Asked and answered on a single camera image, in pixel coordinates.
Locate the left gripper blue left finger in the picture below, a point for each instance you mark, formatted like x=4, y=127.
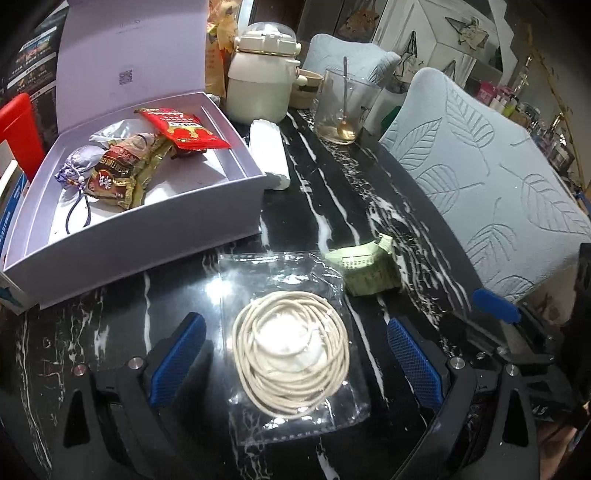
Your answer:
x=168, y=363

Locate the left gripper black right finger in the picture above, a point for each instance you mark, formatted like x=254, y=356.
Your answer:
x=423, y=364

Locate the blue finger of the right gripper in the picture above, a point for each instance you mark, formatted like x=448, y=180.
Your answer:
x=497, y=306

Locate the brown gold snack packet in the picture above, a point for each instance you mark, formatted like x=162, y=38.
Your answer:
x=126, y=169

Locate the long red snack packet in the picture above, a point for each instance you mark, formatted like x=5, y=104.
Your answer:
x=185, y=131

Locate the light blue leaf cushion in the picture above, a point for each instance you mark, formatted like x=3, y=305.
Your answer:
x=512, y=214

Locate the purple sachet pouch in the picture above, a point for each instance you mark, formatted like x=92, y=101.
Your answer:
x=73, y=177

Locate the metal spoon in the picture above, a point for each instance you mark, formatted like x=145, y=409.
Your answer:
x=345, y=130

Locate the clear plastic packet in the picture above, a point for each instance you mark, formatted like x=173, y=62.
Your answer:
x=116, y=132

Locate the white folded tissue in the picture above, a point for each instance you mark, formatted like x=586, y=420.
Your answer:
x=266, y=148

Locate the blue white carton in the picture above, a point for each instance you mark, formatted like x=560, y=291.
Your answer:
x=14, y=185

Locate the glass measuring cup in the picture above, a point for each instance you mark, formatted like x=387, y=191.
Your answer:
x=362, y=96

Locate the far light blue cushion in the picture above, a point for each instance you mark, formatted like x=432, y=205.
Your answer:
x=366, y=61

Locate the red plastic container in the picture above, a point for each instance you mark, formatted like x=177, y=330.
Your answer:
x=19, y=128

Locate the cream ceramic lidded jar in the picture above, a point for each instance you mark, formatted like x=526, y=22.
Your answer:
x=262, y=73

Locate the hanging brown tote bag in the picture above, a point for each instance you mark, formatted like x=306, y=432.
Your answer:
x=360, y=26

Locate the lavender gift box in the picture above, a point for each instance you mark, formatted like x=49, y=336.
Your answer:
x=115, y=57

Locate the black printed package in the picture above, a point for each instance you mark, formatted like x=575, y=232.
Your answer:
x=34, y=70

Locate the orange snack bag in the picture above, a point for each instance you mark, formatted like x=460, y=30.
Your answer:
x=221, y=30

